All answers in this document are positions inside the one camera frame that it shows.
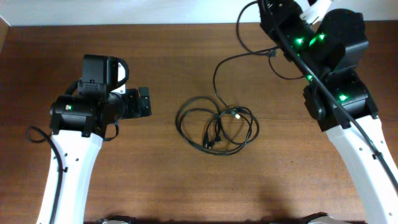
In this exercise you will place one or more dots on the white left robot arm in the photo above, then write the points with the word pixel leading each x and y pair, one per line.
pixel 78 124

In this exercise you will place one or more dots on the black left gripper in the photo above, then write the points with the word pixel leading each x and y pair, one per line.
pixel 135 110

